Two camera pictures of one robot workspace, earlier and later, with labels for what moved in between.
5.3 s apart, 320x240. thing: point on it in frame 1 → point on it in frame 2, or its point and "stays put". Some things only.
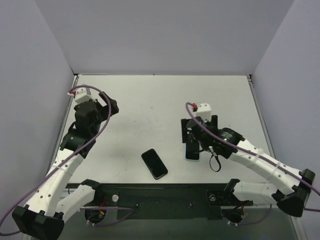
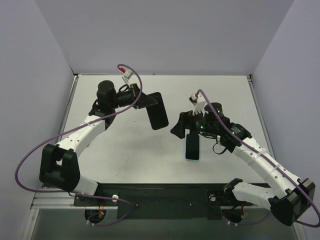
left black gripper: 108,103 → 137,97
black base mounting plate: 164,201 stays put
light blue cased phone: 191,148 stays put
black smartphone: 154,163 → 157,113
